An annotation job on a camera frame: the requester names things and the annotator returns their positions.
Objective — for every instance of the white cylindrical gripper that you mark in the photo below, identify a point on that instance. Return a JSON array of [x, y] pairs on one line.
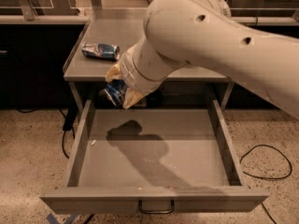
[[130, 71]]

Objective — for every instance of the blue pepsi can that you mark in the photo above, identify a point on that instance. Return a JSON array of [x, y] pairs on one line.
[[115, 91]]

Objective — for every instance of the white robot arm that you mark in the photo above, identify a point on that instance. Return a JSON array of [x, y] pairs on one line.
[[177, 33]]

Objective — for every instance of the crushed blue can on counter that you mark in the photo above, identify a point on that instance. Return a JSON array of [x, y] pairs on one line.
[[101, 51]]

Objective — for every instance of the grey cabinet counter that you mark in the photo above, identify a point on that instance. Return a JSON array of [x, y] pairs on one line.
[[124, 27]]

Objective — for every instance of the grey open drawer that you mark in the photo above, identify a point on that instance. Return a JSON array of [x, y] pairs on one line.
[[181, 155]]

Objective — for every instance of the blue tape on floor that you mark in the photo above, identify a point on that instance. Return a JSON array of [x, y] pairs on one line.
[[52, 219]]

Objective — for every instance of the metal drawer handle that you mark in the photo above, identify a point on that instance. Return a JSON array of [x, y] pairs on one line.
[[156, 208]]

